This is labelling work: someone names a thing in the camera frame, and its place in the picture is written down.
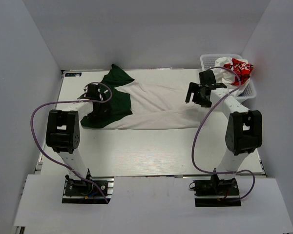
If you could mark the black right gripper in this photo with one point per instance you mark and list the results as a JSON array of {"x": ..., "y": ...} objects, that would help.
[{"x": 193, "y": 87}]

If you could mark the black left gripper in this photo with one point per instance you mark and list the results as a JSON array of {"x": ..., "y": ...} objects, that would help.
[{"x": 105, "y": 107}]

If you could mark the white green Charlie Brown t-shirt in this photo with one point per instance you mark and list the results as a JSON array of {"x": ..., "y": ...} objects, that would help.
[{"x": 155, "y": 102}]

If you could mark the white red print t-shirt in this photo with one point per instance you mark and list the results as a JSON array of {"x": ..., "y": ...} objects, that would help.
[{"x": 233, "y": 72}]

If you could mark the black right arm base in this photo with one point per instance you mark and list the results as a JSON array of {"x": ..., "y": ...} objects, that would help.
[{"x": 209, "y": 193}]

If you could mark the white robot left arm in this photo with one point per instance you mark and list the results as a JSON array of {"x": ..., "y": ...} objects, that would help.
[{"x": 63, "y": 131}]

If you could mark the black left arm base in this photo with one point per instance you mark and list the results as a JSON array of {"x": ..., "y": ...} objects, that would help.
[{"x": 78, "y": 191}]

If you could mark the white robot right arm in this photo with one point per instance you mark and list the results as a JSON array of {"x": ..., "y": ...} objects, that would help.
[{"x": 244, "y": 129}]

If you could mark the white plastic basket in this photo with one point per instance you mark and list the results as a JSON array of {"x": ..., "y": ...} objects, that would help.
[{"x": 207, "y": 61}]

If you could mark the blue table label sticker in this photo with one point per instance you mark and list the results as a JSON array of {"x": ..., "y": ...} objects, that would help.
[{"x": 77, "y": 74}]

